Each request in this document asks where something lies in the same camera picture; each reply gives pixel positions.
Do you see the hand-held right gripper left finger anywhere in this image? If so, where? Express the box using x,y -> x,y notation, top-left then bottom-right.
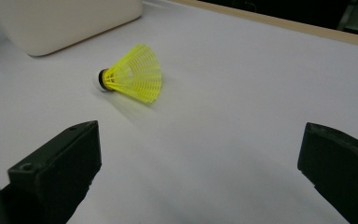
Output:
0,120 -> 103,224

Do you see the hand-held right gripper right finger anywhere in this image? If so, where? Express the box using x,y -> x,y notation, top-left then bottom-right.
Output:
297,121 -> 358,224

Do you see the yellow plastic shuttlecock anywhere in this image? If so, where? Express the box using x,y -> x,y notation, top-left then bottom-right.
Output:
92,43 -> 163,105

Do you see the white plastic storage bin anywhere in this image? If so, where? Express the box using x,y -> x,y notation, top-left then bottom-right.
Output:
0,0 -> 144,58

